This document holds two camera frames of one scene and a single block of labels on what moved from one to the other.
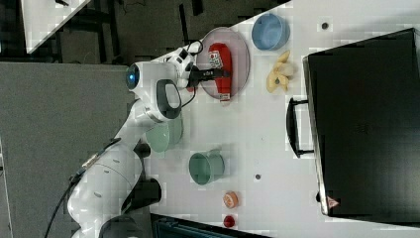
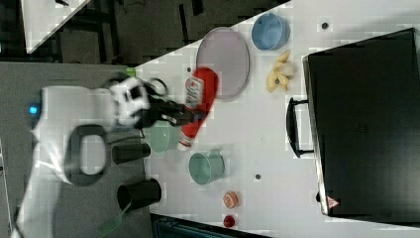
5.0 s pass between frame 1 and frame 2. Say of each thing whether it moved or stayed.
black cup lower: stayed
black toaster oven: stayed
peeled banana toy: stayed
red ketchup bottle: moved
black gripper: moved
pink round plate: stayed
